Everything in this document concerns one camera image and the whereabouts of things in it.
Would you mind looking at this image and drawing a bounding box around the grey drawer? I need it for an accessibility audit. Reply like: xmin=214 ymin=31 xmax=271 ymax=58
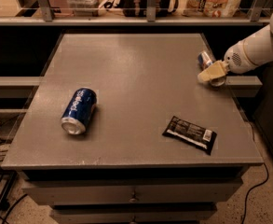
xmin=50 ymin=203 xmax=217 ymax=224
xmin=22 ymin=178 xmax=242 ymax=206

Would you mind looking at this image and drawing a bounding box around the black floor cable right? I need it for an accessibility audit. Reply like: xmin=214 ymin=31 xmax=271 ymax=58
xmin=239 ymin=162 xmax=270 ymax=224

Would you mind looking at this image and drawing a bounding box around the grey upper drawer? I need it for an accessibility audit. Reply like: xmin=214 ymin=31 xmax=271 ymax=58
xmin=22 ymin=178 xmax=242 ymax=206

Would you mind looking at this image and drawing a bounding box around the black snack packet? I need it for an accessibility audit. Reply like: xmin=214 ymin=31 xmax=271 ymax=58
xmin=163 ymin=116 xmax=217 ymax=155

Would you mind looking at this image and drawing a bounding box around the silver blue redbull can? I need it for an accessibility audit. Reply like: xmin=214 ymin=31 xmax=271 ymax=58
xmin=198 ymin=50 xmax=225 ymax=87

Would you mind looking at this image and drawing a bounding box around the grey metal shelf rail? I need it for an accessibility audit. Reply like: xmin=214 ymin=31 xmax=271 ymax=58
xmin=0 ymin=0 xmax=270 ymax=26

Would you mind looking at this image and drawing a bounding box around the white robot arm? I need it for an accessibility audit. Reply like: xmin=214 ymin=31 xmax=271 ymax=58
xmin=198 ymin=13 xmax=273 ymax=83

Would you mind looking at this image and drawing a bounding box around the colourful snack bag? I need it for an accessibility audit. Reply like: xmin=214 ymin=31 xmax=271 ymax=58
xmin=183 ymin=0 xmax=241 ymax=18

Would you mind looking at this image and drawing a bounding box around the grey lower drawer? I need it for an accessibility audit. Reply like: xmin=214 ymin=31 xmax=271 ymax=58
xmin=50 ymin=203 xmax=217 ymax=224

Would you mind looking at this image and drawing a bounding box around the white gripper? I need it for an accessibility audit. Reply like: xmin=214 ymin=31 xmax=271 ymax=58
xmin=198 ymin=41 xmax=256 ymax=82

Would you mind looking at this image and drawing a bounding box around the blue pepsi can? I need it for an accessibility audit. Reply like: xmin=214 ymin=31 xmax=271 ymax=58
xmin=61 ymin=87 xmax=97 ymax=135

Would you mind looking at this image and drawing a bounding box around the black backpack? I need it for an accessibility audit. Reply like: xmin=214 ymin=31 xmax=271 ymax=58
xmin=103 ymin=0 xmax=179 ymax=17

